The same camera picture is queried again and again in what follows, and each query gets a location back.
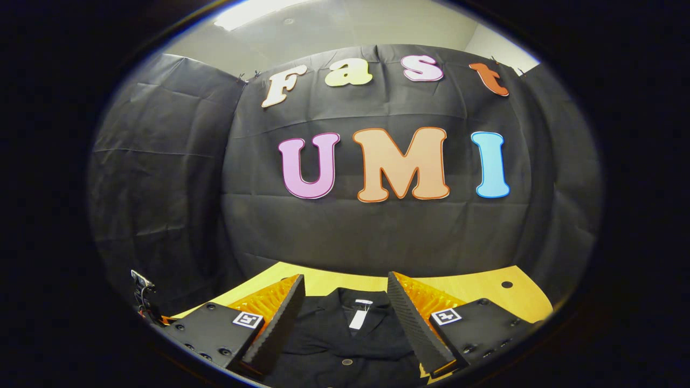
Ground black backdrop cloth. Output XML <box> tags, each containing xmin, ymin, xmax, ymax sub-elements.
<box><xmin>86</xmin><ymin>44</ymin><xmax>603</xmax><ymax>318</ymax></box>

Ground black buttoned shirt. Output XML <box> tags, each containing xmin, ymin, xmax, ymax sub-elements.
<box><xmin>264</xmin><ymin>287</ymin><xmax>432</xmax><ymax>388</ymax></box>

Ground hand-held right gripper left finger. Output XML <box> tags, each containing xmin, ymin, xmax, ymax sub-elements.
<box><xmin>161</xmin><ymin>274</ymin><xmax>306</xmax><ymax>378</ymax></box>

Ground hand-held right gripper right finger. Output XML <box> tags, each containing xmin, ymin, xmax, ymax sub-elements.
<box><xmin>387</xmin><ymin>271</ymin><xmax>540</xmax><ymax>379</ymax></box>

